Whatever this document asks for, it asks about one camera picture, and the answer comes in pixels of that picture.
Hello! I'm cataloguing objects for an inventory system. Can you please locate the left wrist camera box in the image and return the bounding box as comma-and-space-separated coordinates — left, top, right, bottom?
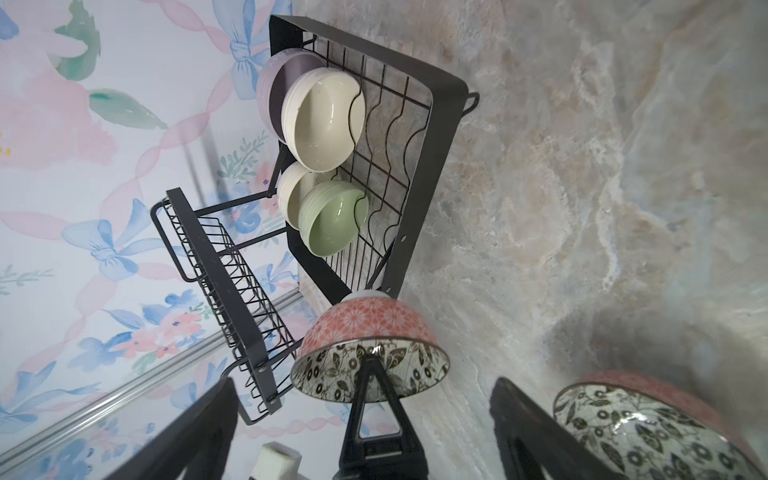
249, 442, 304, 480

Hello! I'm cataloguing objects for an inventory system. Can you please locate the black floral bowl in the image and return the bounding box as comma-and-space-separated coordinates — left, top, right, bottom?
553, 371, 767, 479
290, 290, 450, 403

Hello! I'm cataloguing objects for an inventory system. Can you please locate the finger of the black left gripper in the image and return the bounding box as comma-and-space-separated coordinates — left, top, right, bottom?
334, 354, 429, 479

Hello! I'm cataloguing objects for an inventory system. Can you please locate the black wire dish rack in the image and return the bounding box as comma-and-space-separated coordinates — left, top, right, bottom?
150, 15, 480, 425

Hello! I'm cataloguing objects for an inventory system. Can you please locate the light green bowl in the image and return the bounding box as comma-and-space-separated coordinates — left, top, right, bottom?
299, 180, 369, 257

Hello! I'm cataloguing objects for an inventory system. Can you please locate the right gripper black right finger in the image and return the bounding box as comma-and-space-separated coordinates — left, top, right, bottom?
490, 377, 618, 479

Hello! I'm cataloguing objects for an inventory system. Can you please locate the cream speckled bowl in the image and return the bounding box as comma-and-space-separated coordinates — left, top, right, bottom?
277, 162, 335, 230

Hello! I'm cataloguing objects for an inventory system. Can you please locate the cream white bowl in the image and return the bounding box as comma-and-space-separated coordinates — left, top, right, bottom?
281, 67, 366, 173

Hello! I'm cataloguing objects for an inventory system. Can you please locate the lavender bowl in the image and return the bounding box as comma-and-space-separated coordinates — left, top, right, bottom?
257, 48, 326, 143

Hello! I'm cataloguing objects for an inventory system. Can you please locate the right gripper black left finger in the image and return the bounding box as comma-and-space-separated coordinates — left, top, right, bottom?
109, 378, 239, 480

